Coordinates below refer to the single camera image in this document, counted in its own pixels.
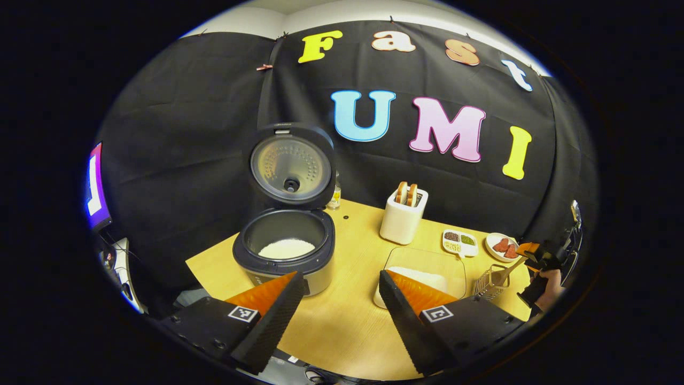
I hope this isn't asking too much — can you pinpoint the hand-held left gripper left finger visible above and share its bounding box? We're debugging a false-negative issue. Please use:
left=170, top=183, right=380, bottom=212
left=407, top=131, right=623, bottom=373
left=160, top=272, right=306, bottom=375

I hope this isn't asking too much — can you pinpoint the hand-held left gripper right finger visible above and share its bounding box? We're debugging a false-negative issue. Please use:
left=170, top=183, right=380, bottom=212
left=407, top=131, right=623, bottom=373
left=378, top=270, right=527, bottom=376

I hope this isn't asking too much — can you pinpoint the wooden spoon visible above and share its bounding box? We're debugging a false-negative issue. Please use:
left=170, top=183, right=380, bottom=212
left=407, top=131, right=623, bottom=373
left=492, top=257, right=530, bottom=287

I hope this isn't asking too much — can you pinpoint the metal wire chopstick holder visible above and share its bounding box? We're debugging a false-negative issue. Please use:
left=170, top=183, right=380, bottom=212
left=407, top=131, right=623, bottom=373
left=473, top=264, right=509, bottom=301

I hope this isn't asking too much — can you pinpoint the clear plastic rice container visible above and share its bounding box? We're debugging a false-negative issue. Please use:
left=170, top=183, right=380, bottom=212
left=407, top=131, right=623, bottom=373
left=373, top=246, right=467, bottom=310

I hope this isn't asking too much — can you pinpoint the grey rice cooker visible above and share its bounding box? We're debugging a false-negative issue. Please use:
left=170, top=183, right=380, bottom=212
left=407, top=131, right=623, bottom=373
left=232, top=122, right=337, bottom=297

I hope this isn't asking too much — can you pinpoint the white round plate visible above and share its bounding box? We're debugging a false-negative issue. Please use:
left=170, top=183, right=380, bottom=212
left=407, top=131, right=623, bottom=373
left=485, top=232, right=522, bottom=263

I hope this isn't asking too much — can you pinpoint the white divided dish with beans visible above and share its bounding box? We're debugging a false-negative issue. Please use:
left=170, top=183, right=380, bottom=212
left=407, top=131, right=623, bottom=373
left=442, top=229, right=479, bottom=258

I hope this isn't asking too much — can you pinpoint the white toaster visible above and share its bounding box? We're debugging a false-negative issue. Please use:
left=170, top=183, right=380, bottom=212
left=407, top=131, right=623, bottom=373
left=379, top=182, right=429, bottom=245

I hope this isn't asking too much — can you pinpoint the small glass bottle yellow label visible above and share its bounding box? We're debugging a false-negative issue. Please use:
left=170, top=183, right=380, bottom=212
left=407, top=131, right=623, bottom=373
left=327, top=171, right=343, bottom=210

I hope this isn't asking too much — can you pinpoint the computer monitor screen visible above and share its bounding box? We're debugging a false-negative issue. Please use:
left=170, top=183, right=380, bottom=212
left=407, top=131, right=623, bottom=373
left=85, top=142, right=113, bottom=232

